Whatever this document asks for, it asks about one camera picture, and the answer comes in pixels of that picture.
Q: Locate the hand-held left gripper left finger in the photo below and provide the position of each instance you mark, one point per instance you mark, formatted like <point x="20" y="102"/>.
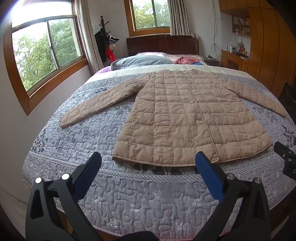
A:
<point x="86" y="172"/>

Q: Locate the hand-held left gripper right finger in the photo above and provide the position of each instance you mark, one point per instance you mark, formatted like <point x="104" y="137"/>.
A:
<point x="208" y="176"/>

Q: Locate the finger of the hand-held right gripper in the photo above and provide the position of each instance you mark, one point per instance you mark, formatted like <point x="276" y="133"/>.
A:
<point x="285" y="151"/>

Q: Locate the beige quilted jacket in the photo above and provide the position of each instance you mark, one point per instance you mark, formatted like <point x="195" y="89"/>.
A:
<point x="180" y="115"/>

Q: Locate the grey patterned bedspread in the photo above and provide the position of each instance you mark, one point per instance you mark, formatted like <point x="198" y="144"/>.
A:
<point x="115" y="204"/>

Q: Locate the wooden wardrobe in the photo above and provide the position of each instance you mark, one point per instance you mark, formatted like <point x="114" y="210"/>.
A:
<point x="266" y="51"/>

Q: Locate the purple bed sheet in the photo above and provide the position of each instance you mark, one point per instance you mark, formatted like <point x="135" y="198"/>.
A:
<point x="101" y="70"/>

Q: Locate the wooden desk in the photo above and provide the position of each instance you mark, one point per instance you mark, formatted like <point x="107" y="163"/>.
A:
<point x="233" y="60"/>

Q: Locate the red and green toy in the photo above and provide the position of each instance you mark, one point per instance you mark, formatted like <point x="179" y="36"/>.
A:
<point x="242" y="48"/>

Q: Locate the dark wooden nightstand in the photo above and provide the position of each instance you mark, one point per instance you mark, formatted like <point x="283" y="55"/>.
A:
<point x="211" y="62"/>

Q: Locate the red patterned cloth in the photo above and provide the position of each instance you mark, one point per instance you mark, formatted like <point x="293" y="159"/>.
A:
<point x="183" y="60"/>

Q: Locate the red bag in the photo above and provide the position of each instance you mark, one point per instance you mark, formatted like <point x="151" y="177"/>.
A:
<point x="111" y="54"/>

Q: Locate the grey pillow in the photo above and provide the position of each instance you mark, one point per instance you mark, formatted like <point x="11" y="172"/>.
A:
<point x="143" y="61"/>

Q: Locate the black hanging garment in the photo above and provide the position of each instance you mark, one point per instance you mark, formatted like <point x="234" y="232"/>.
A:
<point x="100" y="46"/>

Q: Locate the pink floral bed sheet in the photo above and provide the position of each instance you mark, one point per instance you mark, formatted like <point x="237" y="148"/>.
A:
<point x="150" y="54"/>

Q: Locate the black and white hat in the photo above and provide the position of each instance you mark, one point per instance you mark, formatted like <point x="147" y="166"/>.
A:
<point x="113" y="39"/>

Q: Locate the beige curtain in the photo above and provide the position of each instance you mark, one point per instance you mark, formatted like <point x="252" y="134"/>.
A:
<point x="89" y="34"/>

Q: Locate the dark wooden headboard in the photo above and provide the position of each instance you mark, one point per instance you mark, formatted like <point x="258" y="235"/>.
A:
<point x="161" y="45"/>

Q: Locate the wooden coat rack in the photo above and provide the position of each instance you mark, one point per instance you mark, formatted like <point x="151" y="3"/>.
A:
<point x="101" y="23"/>

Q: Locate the striped curtain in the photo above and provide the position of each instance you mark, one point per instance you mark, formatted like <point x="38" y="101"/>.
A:
<point x="179" y="18"/>

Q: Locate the large wooden frame window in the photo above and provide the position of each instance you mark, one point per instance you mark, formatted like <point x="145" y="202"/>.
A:
<point x="46" y="58"/>

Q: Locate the wooden wall shelf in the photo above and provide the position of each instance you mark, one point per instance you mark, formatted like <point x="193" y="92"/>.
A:
<point x="241" y="25"/>

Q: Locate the small wooden frame window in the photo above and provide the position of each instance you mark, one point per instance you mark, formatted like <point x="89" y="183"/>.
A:
<point x="148" y="16"/>

